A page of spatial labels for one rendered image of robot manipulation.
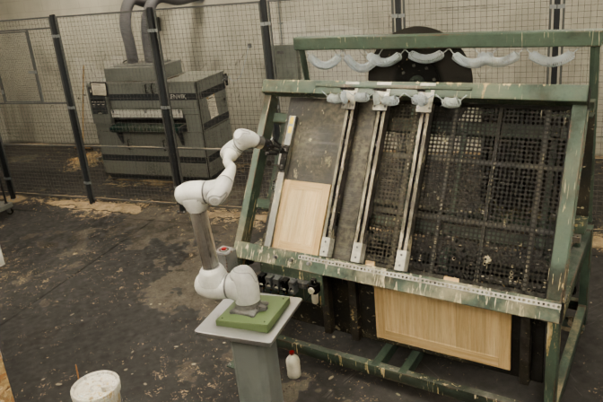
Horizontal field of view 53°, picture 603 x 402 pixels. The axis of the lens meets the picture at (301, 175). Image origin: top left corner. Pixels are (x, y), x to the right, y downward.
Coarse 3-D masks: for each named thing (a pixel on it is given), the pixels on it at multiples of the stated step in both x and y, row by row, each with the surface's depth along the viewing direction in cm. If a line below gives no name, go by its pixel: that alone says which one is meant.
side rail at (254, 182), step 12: (264, 108) 451; (276, 108) 458; (264, 120) 448; (264, 132) 447; (252, 156) 447; (264, 156) 450; (252, 168) 444; (264, 168) 451; (252, 180) 442; (252, 192) 442; (252, 204) 443; (240, 216) 441; (252, 216) 445; (240, 228) 438; (252, 228) 446; (240, 240) 436
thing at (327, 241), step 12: (348, 96) 410; (348, 108) 408; (348, 120) 414; (348, 132) 409; (348, 144) 409; (348, 156) 410; (336, 168) 407; (336, 180) 408; (336, 192) 404; (336, 204) 402; (336, 216) 404; (324, 228) 403; (324, 240) 401; (324, 252) 399
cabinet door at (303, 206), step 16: (288, 192) 429; (304, 192) 422; (320, 192) 416; (288, 208) 426; (304, 208) 420; (320, 208) 413; (288, 224) 423; (304, 224) 417; (320, 224) 411; (288, 240) 421; (304, 240) 414; (320, 240) 409
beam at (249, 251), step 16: (240, 256) 433; (256, 256) 427; (272, 256) 421; (288, 256) 414; (320, 272) 400; (336, 272) 394; (352, 272) 389; (400, 272) 373; (400, 288) 371; (416, 288) 366; (432, 288) 361; (448, 288) 357; (464, 288) 352; (464, 304) 351; (480, 304) 346; (496, 304) 342; (512, 304) 337; (528, 304) 333; (544, 320) 328; (560, 320) 325
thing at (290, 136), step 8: (296, 120) 438; (288, 136) 436; (288, 144) 434; (288, 152) 433; (288, 160) 434; (280, 176) 432; (280, 184) 431; (280, 192) 429; (280, 200) 430; (272, 208) 430; (272, 216) 428; (272, 224) 427; (272, 232) 426; (272, 240) 426
